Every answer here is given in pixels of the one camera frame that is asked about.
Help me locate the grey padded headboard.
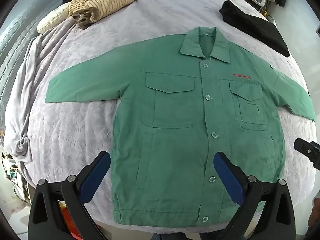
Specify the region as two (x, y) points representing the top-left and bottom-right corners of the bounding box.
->
(0, 0), (73, 100)

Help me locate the tangle of cables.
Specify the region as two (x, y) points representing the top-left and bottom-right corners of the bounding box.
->
(0, 150), (28, 200)

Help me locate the grey fleece blanket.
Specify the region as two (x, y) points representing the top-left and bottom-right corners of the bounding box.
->
(5, 17), (83, 163)

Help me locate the cream pillow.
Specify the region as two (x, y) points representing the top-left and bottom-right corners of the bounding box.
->
(37, 4), (73, 34)

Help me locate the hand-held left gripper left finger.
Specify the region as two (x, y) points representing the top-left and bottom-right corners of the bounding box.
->
(28, 151), (111, 240)

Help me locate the green work jacket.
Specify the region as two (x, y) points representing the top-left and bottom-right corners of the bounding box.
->
(44, 26), (316, 224)

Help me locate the black folded garment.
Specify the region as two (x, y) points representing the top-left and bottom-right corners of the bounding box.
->
(219, 0), (290, 57)

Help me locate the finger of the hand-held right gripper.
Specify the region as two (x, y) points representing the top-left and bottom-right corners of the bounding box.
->
(294, 138), (320, 171)

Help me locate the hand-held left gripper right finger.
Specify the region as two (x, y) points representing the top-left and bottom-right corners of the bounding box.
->
(213, 151), (297, 240)

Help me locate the person's right forearm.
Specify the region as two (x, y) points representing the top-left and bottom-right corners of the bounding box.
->
(307, 192), (320, 228)

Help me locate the bed with lavender bedspread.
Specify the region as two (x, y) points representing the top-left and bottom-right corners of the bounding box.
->
(5, 0), (320, 228)

